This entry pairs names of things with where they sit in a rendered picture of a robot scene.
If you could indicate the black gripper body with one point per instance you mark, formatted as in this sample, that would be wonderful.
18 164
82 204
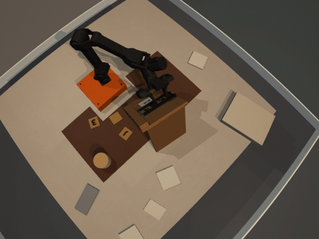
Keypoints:
141 93

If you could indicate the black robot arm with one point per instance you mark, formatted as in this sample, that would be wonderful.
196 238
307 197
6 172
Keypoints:
80 41

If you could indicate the grey cylindrical canister with brown lid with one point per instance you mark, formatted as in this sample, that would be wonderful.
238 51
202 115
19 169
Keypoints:
102 160

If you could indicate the white paper ticket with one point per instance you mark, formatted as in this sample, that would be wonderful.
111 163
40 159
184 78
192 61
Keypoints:
145 101

